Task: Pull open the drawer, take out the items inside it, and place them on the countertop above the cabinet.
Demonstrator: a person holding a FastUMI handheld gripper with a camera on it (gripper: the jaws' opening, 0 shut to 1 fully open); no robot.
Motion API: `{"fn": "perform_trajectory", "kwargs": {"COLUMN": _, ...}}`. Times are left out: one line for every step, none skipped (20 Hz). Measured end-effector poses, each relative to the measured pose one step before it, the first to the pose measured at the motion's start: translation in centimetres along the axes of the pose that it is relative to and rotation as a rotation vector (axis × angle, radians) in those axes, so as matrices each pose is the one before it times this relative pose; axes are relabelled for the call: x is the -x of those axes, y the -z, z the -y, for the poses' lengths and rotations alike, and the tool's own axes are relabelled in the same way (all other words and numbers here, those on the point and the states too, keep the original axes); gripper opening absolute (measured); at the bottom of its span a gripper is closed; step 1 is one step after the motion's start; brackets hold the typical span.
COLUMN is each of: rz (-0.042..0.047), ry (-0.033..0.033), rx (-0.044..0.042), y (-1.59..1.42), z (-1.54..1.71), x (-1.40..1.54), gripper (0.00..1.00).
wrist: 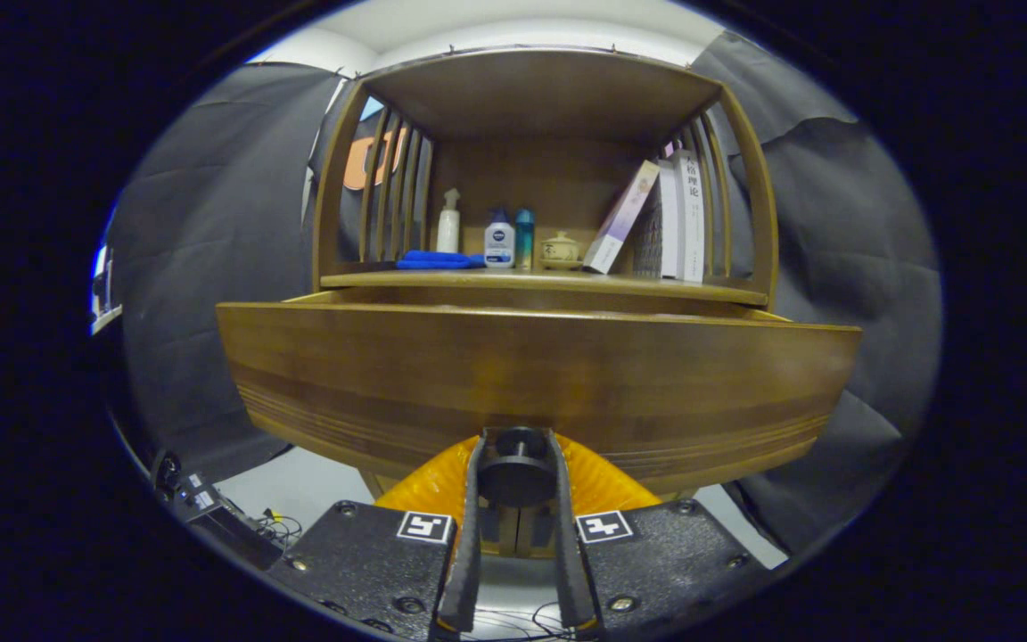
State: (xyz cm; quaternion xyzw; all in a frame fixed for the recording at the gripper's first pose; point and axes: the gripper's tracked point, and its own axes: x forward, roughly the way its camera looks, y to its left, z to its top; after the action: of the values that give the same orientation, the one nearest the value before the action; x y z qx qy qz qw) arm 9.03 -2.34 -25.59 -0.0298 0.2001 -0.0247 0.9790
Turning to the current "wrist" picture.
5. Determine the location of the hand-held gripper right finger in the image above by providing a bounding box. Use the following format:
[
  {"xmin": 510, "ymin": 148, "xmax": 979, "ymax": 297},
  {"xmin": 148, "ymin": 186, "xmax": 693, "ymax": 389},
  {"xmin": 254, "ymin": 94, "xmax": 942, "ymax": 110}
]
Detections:
[{"xmin": 547, "ymin": 431, "xmax": 768, "ymax": 636}]

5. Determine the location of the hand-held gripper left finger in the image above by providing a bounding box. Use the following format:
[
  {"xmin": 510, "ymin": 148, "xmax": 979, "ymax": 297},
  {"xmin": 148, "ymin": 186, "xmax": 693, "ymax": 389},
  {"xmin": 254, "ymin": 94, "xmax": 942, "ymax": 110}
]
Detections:
[{"xmin": 266, "ymin": 432, "xmax": 488, "ymax": 638}]

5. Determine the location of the black drawer knob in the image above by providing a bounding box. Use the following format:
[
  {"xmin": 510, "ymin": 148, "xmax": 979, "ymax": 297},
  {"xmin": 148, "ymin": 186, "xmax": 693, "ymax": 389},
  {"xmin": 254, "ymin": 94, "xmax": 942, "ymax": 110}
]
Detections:
[{"xmin": 476, "ymin": 426, "xmax": 559, "ymax": 509}]

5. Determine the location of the wooden drawer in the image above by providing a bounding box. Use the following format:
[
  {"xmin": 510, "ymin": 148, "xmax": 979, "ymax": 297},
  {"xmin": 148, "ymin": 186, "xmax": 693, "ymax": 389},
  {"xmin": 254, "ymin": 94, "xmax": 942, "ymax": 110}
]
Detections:
[{"xmin": 215, "ymin": 290, "xmax": 862, "ymax": 496}]

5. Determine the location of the wooden cabinet door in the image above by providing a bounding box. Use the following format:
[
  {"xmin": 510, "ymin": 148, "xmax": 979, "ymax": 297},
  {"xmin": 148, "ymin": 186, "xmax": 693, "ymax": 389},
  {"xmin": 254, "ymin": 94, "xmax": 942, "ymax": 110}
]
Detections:
[
  {"xmin": 481, "ymin": 504, "xmax": 519, "ymax": 558},
  {"xmin": 518, "ymin": 504, "xmax": 559, "ymax": 558}
]

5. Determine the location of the wooden countertop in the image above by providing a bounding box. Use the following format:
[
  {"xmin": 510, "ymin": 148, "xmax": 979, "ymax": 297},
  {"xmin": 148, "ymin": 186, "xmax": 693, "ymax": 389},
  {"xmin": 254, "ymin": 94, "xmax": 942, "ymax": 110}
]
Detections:
[{"xmin": 320, "ymin": 267, "xmax": 768, "ymax": 309}]

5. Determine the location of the wooden cabinet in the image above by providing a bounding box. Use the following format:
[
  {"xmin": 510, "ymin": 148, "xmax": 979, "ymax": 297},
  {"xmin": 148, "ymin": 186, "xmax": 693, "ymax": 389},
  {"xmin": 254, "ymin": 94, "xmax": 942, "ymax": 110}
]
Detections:
[{"xmin": 310, "ymin": 46, "xmax": 782, "ymax": 558}]

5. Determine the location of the blue folded cloth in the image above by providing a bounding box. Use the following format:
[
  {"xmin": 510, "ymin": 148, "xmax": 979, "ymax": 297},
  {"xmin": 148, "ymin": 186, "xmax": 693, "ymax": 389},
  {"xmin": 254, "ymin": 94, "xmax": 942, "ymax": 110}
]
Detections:
[{"xmin": 396, "ymin": 251, "xmax": 486, "ymax": 270}]

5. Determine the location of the beige lidded tea cup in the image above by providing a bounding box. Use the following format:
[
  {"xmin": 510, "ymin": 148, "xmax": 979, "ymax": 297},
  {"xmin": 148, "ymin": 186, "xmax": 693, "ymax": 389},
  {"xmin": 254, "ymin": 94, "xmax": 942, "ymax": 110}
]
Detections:
[{"xmin": 538, "ymin": 231, "xmax": 584, "ymax": 271}]

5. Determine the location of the white bottle with blue cap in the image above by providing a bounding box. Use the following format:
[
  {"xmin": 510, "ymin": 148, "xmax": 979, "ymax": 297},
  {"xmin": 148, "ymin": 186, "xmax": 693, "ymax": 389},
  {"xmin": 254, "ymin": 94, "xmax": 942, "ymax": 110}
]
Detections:
[{"xmin": 484, "ymin": 208, "xmax": 516, "ymax": 269}]

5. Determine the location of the teal spray bottle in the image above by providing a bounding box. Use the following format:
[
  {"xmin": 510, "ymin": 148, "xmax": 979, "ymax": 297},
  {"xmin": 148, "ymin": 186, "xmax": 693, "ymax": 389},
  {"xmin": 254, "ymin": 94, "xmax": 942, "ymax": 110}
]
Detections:
[{"xmin": 514, "ymin": 209, "xmax": 536, "ymax": 271}]

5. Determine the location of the white pump bottle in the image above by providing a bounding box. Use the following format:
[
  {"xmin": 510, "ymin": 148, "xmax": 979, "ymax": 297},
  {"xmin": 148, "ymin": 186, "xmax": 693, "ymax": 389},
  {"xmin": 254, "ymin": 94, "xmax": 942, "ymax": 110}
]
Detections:
[{"xmin": 436, "ymin": 188, "xmax": 462, "ymax": 254}]

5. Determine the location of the dark patterned book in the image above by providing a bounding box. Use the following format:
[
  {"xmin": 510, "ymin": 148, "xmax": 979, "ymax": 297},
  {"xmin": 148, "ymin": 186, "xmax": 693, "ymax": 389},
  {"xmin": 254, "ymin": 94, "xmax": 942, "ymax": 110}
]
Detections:
[{"xmin": 631, "ymin": 192, "xmax": 664, "ymax": 277}]

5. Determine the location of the purple and white book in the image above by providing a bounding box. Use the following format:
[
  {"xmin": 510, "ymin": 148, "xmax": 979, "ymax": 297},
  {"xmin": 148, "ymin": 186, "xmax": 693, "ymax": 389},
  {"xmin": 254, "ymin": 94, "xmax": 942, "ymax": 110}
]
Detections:
[{"xmin": 582, "ymin": 160, "xmax": 661, "ymax": 275}]

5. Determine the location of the white book with black lettering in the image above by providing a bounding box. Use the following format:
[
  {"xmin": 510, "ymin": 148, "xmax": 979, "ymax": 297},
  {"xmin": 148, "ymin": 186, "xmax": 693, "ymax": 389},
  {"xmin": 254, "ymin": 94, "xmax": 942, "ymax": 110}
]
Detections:
[{"xmin": 672, "ymin": 149, "xmax": 707, "ymax": 284}]

